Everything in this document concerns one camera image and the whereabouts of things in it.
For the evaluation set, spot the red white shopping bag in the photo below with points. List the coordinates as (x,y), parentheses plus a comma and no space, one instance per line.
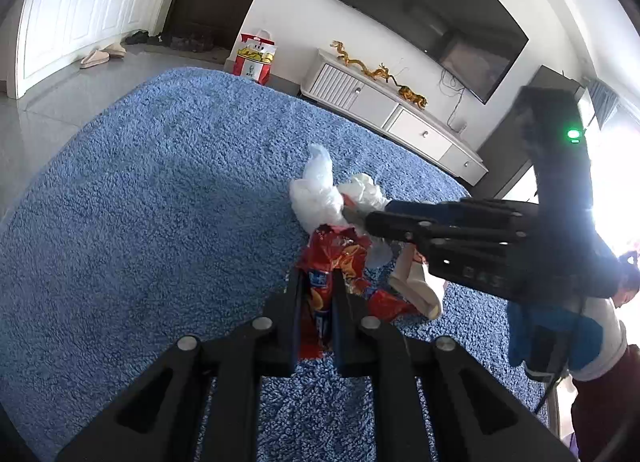
(254,56)

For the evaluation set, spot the person in green shirt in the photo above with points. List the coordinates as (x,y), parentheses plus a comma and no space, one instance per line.
(630,281)

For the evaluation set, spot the dark tall cabinet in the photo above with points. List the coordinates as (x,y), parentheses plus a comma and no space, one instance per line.
(506,152)

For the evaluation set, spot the golden dragon ornament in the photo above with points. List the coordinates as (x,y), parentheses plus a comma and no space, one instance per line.
(381,72)

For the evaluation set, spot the golden tiger ornament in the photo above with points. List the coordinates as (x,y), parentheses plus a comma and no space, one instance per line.
(412,97)

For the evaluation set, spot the white wall cabinet unit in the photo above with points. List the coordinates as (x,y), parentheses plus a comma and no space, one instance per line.
(51,34)

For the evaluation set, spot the white crumpled tissue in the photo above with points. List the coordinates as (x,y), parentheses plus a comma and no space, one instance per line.
(364,193)

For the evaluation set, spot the white tv console cabinet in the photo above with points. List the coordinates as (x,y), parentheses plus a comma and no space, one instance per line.
(377,106)

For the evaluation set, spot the beige slippers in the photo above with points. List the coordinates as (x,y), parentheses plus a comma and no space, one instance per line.
(102,56)

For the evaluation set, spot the blue shaggy rug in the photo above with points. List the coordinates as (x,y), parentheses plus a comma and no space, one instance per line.
(168,214)

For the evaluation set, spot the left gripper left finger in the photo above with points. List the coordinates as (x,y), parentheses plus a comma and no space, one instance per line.
(289,328)

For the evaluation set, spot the wall mounted black television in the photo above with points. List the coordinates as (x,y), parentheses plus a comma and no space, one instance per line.
(476,41)

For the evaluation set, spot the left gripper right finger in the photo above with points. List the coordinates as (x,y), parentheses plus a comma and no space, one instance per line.
(350,352)

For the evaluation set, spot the red snack bag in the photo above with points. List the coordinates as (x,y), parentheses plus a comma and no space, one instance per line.
(335,257)

